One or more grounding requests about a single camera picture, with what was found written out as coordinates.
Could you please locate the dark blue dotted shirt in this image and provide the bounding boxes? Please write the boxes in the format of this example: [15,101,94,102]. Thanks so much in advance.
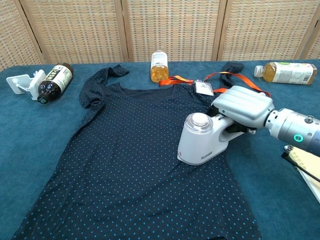
[11,62,262,240]

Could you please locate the dark brown labelled bottle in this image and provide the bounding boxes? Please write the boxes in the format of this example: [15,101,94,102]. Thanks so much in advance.
[36,62,75,105]

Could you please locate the white-label tea bottle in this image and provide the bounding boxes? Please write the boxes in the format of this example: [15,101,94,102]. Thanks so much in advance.
[150,49,170,83]

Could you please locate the white handheld device with cable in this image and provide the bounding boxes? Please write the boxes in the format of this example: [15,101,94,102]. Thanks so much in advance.
[176,112,247,166]

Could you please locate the white ID badge holder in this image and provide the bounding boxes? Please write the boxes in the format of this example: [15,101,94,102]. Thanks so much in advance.
[194,79,215,96]

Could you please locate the white plastic folding stand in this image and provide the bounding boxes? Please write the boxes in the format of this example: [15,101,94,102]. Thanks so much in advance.
[5,69,46,101]

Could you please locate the orange lanyard strap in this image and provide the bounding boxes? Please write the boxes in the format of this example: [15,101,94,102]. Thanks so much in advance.
[158,71,271,98]

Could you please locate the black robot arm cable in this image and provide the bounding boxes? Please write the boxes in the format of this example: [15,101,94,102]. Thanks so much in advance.
[281,146,320,183]

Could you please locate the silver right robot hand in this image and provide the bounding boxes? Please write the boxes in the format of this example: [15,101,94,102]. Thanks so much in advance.
[208,85,275,135]

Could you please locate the teal table cloth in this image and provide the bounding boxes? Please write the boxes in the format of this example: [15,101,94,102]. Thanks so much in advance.
[0,58,320,240]

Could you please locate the green-label tea bottle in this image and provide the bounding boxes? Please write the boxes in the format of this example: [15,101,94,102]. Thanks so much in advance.
[254,61,318,86]

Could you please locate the woven bamboo folding screen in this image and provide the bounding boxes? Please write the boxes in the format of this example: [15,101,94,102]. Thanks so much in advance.
[0,0,320,72]

